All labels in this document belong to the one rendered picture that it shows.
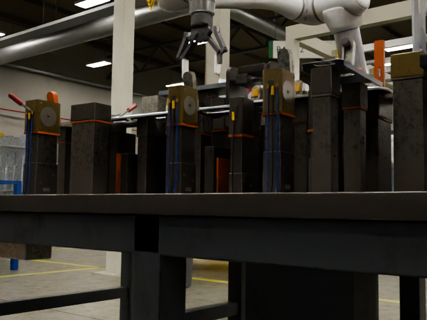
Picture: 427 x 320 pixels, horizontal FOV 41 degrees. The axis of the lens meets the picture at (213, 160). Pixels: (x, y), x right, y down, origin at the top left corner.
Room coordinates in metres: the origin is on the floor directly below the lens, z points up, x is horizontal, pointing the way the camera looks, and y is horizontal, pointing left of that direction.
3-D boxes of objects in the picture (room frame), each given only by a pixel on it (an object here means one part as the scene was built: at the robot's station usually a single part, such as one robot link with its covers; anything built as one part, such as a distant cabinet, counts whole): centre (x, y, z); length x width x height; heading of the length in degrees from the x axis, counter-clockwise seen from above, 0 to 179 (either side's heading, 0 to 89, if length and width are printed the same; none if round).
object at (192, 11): (1.92, 0.05, 1.37); 0.09 x 0.09 x 0.06
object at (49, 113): (2.09, 0.65, 0.88); 0.14 x 0.09 x 0.36; 145
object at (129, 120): (1.92, 0.07, 1.00); 1.38 x 0.22 x 0.02; 55
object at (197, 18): (1.92, 0.05, 1.29); 0.08 x 0.07 x 0.09; 55
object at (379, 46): (1.73, -0.51, 0.95); 0.03 x 0.01 x 0.50; 55
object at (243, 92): (2.03, -0.15, 0.95); 0.18 x 0.13 x 0.49; 55
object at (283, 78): (1.51, -0.17, 0.87); 0.12 x 0.07 x 0.35; 145
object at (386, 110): (1.57, -0.46, 0.84); 0.12 x 0.05 x 0.29; 145
